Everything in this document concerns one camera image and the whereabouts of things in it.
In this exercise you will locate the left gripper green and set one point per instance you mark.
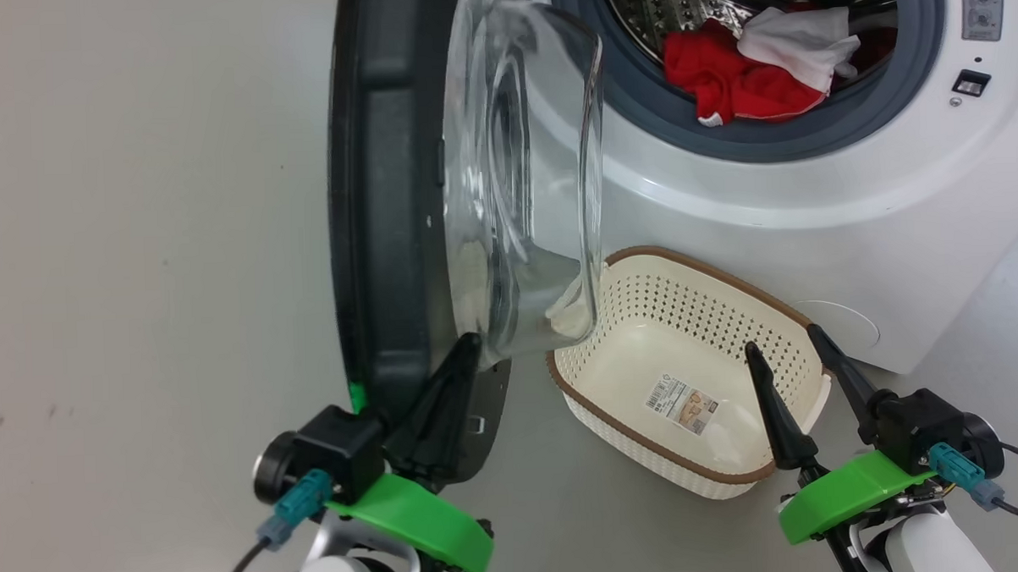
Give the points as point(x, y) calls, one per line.
point(415, 518)

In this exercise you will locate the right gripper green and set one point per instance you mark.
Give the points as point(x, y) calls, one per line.
point(846, 490)

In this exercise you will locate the washing machine glass door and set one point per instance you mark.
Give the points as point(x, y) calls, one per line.
point(387, 197)

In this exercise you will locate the red and white garment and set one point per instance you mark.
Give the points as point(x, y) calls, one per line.
point(722, 80)

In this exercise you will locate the white front-load washing machine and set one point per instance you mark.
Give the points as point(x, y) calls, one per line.
point(813, 250)

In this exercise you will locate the cream laundry basket brown rim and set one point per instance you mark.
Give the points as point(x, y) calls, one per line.
point(647, 357)

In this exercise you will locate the black door latch socket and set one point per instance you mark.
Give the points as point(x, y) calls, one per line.
point(971, 83)

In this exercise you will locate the steel washer drum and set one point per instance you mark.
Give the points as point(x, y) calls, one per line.
point(660, 5)

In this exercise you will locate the barcode label sticker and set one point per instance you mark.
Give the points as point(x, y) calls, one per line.
point(681, 405)

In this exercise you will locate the grey warning sticker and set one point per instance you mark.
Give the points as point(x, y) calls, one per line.
point(982, 3)

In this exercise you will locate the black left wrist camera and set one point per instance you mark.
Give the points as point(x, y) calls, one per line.
point(337, 449)

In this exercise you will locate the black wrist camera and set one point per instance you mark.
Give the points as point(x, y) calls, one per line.
point(929, 424)
point(337, 449)

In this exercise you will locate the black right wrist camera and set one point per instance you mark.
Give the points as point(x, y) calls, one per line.
point(929, 424)

